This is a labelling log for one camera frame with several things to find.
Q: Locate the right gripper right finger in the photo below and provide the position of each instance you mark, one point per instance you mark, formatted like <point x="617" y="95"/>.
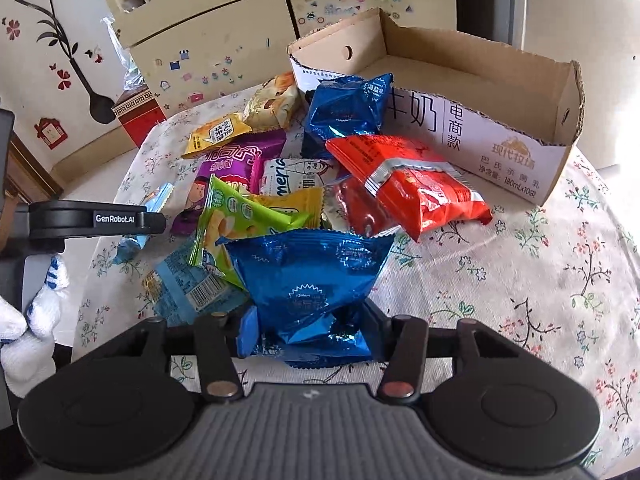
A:
<point x="400" y="342"/>

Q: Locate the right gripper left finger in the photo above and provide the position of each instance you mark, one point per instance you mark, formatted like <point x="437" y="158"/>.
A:
<point x="219" y="339"/>

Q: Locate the light blue barcode snack pack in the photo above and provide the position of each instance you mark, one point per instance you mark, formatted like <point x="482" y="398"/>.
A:
<point x="180" y="293"/>

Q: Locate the blue foil pack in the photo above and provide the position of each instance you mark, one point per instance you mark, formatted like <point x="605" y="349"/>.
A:
<point x="311" y="292"/>
<point x="345" y="106"/>

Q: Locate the red noodle pack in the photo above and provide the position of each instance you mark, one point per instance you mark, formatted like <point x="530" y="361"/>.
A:
<point x="417" y="187"/>

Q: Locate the small yellow snack pack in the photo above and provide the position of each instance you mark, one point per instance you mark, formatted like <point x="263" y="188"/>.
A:
<point x="307" y="201"/>

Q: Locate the green America snack pack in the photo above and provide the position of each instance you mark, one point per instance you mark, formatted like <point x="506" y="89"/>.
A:
<point x="229" y="214"/>

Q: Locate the light blue America snack pack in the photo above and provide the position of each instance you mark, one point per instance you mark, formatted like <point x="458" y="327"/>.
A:
<point x="283" y="176"/>

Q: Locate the purple snack pack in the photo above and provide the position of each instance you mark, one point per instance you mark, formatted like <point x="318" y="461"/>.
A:
<point x="239" y="163"/>

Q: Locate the yellow little waffle pack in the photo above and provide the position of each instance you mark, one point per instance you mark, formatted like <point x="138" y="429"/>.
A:
<point x="215" y="134"/>

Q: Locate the cream bread pack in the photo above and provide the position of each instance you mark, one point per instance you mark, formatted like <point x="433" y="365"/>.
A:
<point x="273" y="105"/>

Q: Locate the white gloved hand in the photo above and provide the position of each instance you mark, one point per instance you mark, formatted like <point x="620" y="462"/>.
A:
<point x="27" y="341"/>

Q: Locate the red gift box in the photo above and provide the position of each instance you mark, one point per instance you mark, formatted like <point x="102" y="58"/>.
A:
<point x="138" y="112"/>

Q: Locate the clear plastic bag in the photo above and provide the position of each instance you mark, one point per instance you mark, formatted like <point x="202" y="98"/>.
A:
<point x="133" y="77"/>

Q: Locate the cream sideboard cabinet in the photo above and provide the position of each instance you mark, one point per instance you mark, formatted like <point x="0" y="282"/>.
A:
<point x="193" y="51"/>

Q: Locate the cardboard milk box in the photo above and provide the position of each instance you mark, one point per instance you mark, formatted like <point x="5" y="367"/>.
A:
<point x="506" y="115"/>

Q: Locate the wooden door frame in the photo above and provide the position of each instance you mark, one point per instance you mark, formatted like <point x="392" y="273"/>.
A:
<point x="25" y="178"/>

